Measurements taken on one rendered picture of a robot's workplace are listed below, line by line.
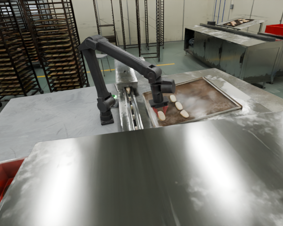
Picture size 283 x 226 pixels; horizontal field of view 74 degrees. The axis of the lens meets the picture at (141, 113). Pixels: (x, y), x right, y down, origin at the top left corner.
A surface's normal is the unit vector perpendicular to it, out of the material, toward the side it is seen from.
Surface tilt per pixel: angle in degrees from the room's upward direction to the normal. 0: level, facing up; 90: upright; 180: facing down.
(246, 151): 0
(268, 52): 90
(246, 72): 90
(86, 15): 90
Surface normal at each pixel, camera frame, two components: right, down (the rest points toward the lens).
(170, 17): 0.14, 0.49
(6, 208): -0.06, -0.86
